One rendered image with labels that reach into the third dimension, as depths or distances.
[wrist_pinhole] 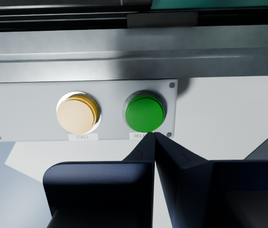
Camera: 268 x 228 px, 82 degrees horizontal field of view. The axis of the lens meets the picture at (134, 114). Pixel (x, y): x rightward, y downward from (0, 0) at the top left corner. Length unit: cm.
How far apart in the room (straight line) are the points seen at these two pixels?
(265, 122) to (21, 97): 38
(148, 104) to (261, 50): 12
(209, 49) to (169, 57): 4
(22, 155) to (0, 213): 191
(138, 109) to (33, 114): 12
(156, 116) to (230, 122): 20
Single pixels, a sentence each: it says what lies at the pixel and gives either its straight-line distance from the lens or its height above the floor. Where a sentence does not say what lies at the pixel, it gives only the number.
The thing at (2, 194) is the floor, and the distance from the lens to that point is 207.
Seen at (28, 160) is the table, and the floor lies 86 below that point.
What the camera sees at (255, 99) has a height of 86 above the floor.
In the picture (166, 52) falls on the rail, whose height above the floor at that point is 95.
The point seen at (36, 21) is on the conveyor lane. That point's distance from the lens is 23.
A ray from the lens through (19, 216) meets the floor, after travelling 221.
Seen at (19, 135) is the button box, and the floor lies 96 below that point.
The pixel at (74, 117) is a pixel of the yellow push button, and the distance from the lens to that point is 17.
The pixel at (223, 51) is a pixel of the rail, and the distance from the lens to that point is 19.
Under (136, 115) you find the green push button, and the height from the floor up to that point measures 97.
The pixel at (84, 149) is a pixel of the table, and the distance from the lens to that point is 32.
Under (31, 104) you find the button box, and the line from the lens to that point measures 20.
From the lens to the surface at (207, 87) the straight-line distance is 29.
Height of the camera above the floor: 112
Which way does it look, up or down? 70 degrees down
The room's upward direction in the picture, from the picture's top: 179 degrees counter-clockwise
